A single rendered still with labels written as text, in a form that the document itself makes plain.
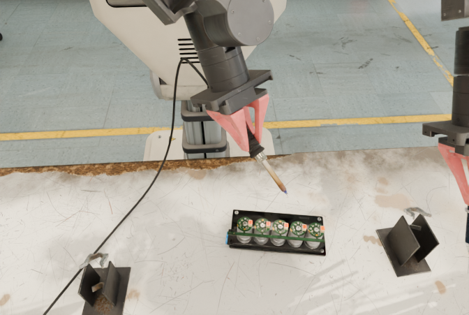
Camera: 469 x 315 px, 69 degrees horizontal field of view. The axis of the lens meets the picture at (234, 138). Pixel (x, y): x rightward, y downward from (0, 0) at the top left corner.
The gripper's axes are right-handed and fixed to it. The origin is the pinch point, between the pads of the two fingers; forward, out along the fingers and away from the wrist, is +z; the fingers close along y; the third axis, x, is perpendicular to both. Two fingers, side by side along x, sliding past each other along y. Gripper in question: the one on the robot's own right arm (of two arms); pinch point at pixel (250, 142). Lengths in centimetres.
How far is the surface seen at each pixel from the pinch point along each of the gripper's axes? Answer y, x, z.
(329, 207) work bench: 11.7, 0.1, 20.5
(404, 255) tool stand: 12.2, -13.4, 24.9
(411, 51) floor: 192, 89, 54
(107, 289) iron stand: -26.0, 6.5, 11.1
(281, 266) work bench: -2.9, -1.6, 21.6
